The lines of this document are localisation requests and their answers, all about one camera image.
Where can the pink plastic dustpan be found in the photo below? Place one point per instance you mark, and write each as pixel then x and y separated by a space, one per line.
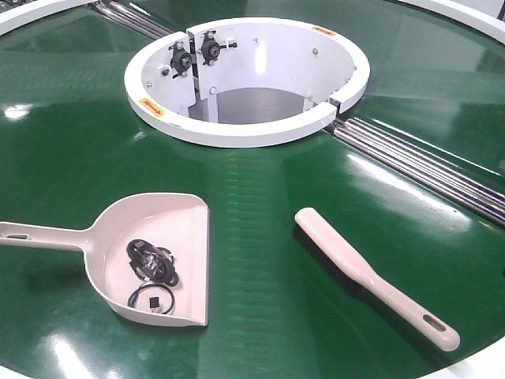
pixel 146 255

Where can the pink hand brush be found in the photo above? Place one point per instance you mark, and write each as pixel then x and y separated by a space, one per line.
pixel 349 261

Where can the front orange warning sticker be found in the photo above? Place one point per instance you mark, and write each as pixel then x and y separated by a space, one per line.
pixel 151 106

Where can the orange warning sticker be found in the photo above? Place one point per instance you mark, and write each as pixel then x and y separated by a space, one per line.
pixel 151 106
pixel 325 31

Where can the right black bearing block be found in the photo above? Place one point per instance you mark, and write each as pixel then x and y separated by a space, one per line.
pixel 211 48

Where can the black bearing block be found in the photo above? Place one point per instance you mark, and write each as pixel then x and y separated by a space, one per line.
pixel 181 61
pixel 211 48

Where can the left black bearing block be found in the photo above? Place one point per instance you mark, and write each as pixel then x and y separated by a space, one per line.
pixel 181 61

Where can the rear orange warning sticker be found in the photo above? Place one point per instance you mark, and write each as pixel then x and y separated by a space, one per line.
pixel 325 31

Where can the left steel roller set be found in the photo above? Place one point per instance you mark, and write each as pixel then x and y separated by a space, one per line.
pixel 128 16

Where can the steel roller set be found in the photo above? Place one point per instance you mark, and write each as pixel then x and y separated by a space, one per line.
pixel 424 167
pixel 128 16

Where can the right steel roller set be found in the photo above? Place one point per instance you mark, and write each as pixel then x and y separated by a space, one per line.
pixel 424 167

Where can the white outer rim right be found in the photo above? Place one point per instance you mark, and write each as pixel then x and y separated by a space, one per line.
pixel 484 16

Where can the white rim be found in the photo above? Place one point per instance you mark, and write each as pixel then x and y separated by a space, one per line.
pixel 21 15
pixel 484 16

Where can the white outer rim left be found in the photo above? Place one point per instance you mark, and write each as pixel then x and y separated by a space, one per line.
pixel 21 15

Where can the white central ring housing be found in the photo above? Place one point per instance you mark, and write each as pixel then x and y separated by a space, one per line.
pixel 329 74

